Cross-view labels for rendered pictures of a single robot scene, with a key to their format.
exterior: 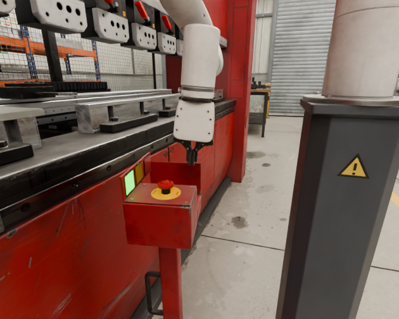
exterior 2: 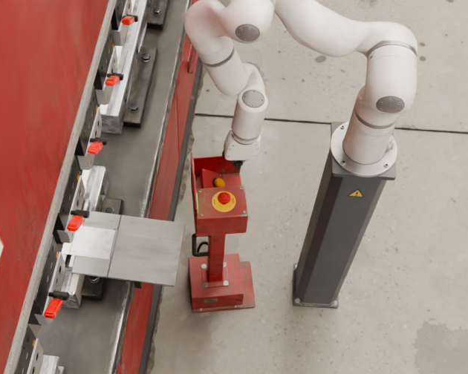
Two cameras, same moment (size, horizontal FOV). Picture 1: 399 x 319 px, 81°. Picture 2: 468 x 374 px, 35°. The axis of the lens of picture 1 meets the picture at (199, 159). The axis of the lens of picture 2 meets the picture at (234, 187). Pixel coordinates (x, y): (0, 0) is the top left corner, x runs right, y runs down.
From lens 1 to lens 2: 186 cm
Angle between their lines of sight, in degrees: 43
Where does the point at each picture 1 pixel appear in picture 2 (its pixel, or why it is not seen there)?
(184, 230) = (242, 225)
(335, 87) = (349, 153)
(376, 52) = (370, 150)
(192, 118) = (242, 149)
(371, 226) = (365, 214)
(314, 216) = (333, 210)
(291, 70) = not seen: outside the picture
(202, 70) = (254, 131)
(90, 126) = (117, 129)
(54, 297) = not seen: hidden behind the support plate
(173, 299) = (221, 247)
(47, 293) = not seen: hidden behind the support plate
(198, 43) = (252, 120)
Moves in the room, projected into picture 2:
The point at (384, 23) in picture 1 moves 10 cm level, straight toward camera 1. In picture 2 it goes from (374, 141) to (363, 171)
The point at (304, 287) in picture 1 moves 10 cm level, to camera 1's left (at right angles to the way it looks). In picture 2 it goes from (325, 237) to (296, 243)
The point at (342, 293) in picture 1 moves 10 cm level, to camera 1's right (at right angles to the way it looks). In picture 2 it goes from (349, 239) to (378, 233)
